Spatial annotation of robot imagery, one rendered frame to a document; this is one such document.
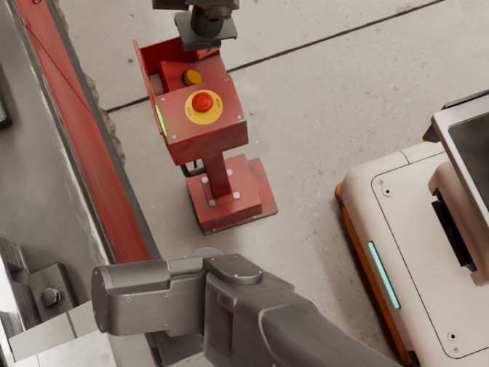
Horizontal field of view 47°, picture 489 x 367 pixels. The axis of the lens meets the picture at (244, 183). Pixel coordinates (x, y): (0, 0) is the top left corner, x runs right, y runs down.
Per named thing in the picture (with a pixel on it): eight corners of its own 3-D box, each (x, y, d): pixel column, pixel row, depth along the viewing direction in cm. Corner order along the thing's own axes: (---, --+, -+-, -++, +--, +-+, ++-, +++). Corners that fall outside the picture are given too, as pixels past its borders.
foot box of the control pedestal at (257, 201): (279, 212, 180) (279, 202, 168) (204, 236, 178) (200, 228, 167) (260, 157, 186) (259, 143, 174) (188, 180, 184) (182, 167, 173)
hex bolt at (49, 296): (62, 302, 84) (59, 301, 82) (46, 309, 84) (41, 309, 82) (57, 285, 85) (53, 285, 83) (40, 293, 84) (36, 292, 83)
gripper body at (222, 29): (172, 19, 100) (176, -9, 93) (226, 12, 103) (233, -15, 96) (182, 49, 98) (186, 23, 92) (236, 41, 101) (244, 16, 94)
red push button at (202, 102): (217, 114, 106) (215, 106, 103) (196, 120, 106) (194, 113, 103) (211, 96, 108) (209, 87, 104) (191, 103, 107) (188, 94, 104)
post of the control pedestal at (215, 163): (231, 193, 170) (215, 121, 118) (215, 199, 170) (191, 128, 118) (226, 177, 171) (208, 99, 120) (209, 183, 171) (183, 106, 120)
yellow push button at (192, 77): (199, 90, 117) (204, 84, 115) (184, 90, 114) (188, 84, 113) (194, 75, 118) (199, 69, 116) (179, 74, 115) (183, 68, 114)
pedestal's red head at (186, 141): (249, 144, 116) (246, 107, 99) (175, 167, 116) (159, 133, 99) (221, 63, 122) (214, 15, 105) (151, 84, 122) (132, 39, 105)
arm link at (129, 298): (265, 372, 46) (271, 273, 45) (130, 405, 41) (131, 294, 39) (205, 316, 57) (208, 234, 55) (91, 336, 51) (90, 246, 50)
